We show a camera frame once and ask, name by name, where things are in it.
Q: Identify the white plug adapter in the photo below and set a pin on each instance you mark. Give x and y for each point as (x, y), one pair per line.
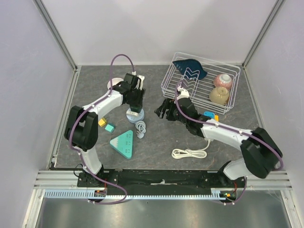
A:
(132, 113)

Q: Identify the teal triangular power strip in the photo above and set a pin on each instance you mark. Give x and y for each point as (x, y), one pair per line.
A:
(123, 144)

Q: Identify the dark green cube plug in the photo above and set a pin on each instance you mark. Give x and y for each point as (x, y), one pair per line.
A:
(136, 109)

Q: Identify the light blue cable duct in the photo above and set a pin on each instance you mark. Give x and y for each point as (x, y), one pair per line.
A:
(92, 194)

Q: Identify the teal cube plug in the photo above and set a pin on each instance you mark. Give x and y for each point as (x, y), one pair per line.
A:
(109, 128)

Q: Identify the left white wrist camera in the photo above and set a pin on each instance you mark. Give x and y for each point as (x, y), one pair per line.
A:
(140, 82)

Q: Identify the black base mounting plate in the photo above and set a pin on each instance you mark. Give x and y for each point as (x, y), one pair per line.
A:
(169, 182)

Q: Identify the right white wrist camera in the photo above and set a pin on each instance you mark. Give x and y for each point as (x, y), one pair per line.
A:
(182, 93)

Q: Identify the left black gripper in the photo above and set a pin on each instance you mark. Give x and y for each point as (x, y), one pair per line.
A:
(141, 94)

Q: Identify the white ceramic bowl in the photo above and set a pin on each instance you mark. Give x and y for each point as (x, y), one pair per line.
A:
(113, 82)

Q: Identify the white wire dish rack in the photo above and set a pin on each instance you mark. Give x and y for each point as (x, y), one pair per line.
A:
(199, 90)

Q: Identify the dark blue leaf plate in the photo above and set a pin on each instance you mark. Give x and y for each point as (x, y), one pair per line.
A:
(190, 69)

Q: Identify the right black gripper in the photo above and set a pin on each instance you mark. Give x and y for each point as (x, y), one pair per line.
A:
(168, 103)

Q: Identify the beige ceramic bowl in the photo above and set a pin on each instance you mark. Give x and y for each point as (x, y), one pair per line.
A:
(219, 95)

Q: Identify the pink patterned bowl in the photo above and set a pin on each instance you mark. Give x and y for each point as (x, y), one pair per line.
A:
(223, 80)

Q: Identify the yellow cube plug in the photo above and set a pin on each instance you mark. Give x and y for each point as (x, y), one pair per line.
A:
(102, 122)

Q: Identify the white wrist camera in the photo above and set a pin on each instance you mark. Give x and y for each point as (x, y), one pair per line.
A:
(140, 82)
(182, 93)

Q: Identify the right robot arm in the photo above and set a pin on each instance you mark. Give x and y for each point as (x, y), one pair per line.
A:
(260, 154)

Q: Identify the round light blue socket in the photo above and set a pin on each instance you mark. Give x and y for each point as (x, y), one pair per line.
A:
(134, 119)

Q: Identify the blue cube plug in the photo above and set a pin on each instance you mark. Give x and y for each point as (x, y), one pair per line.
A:
(209, 114)

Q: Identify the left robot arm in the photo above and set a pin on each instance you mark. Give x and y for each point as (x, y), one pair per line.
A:
(82, 124)

